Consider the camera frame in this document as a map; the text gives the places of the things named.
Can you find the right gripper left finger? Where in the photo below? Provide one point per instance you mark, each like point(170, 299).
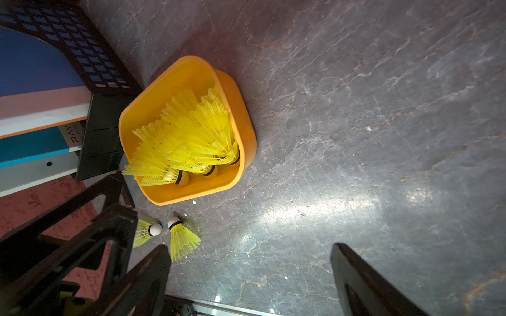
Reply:
point(141, 291)

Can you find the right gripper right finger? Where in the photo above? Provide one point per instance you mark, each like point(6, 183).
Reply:
point(362, 290)

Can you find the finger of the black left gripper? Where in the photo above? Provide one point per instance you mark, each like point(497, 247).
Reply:
point(33, 265)

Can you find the yellow plastic storage box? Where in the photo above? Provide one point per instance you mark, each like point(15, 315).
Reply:
point(197, 74)

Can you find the green shuttlecock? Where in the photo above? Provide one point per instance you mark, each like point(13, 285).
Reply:
point(145, 231)
point(182, 240)

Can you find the white grey book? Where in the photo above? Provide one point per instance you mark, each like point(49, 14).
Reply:
point(27, 175)

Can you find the teal book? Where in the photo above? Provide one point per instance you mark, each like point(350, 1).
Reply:
point(42, 144)

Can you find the orange blue book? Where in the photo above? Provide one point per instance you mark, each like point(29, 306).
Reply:
point(39, 88)

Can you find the black mesh file organizer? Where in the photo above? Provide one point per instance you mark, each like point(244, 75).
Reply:
point(68, 29)

